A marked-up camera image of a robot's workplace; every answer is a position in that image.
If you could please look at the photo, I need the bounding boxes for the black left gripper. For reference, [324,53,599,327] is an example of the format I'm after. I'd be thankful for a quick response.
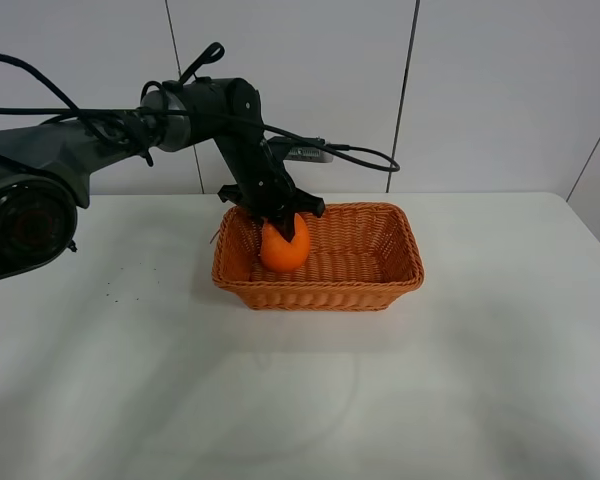
[216,135,324,240]

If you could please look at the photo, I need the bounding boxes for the orange wicker basket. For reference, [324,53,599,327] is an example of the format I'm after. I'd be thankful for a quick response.
[211,202,425,311]

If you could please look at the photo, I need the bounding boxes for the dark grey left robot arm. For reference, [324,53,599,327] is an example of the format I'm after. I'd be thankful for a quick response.
[0,77,325,280]

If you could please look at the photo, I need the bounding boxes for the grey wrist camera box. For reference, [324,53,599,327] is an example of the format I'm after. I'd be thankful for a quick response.
[267,136,333,164]

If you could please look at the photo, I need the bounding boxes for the orange fruit with stem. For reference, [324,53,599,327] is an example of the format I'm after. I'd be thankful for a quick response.
[260,213,310,273]

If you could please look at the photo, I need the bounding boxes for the black cable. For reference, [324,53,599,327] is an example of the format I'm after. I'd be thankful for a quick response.
[0,42,402,174]

